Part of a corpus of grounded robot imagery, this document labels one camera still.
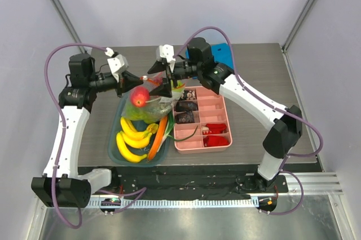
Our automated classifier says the dark floral rolled sock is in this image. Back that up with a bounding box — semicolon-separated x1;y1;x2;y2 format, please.
175;101;198;112

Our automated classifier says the purple grape bunch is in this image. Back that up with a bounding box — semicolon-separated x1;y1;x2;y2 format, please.
148;75;162;87

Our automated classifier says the pink divided organizer tray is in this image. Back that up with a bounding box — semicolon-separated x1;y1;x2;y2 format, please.
173;86;232;154

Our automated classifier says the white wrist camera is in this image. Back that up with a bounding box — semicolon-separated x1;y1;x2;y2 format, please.
104;47;129;82
156;45;175;64

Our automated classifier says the slotted cable duct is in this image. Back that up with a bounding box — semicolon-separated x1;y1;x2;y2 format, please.
87;197;259;209

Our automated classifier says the green apple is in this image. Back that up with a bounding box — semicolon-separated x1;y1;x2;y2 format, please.
171;80;186;99

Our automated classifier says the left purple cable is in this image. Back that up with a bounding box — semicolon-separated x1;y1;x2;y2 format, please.
43;43;148;229

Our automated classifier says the blue folded cloth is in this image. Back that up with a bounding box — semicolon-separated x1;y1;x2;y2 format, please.
185;38;234;72

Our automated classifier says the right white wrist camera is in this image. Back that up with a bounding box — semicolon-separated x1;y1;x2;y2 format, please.
156;45;175;64

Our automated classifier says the yellow banana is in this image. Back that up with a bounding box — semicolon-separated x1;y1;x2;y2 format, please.
120;117;152;140
120;131;152;149
116;132;147;163

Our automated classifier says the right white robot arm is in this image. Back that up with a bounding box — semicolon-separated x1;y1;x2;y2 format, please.
148;37;302;192

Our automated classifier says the rose pattern rolled sock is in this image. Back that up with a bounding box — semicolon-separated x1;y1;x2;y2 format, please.
179;89;197;101

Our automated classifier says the red pepper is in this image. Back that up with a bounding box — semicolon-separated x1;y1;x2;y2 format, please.
130;86;150;108

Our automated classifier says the orange carrot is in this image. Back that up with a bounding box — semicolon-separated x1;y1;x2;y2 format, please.
147;116;168;161

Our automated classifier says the yellow banana lower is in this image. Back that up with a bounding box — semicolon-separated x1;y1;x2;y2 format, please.
116;132;147;163

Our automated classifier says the dotted dark rolled sock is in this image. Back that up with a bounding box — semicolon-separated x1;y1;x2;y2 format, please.
175;111;195;124

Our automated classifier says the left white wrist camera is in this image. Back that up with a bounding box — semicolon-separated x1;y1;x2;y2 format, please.
104;47;129;82

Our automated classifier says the green grape bunch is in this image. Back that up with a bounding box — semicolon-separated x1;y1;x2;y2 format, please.
122;104;146;121

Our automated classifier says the teal plastic fruit bin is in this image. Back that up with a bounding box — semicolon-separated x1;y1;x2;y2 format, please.
108;93;170;167

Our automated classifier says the green netted melon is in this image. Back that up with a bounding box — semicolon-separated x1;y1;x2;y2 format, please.
144;100;173;122

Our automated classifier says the yellow green bell pepper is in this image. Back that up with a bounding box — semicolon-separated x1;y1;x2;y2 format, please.
146;123;159;134

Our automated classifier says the purple cable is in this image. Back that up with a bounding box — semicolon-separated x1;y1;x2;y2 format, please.
43;43;148;229
174;26;324;216

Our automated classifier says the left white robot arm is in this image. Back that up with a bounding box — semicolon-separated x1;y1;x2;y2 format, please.
31;52;143;208

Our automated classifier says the yellow banana middle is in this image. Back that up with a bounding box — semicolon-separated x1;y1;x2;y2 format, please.
120;131;152;149

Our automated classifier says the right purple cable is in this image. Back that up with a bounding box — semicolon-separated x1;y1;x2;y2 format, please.
174;26;324;216

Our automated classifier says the green onion stalk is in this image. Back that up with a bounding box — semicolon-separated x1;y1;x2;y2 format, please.
162;111;200;142

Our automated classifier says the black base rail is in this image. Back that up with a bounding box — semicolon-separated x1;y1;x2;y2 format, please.
77;163;290;200

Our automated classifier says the clear zip top bag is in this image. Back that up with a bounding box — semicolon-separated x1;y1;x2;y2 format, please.
121;72;185;124

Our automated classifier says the yellow banana upper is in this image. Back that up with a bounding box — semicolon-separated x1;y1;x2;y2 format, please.
120;117;152;140

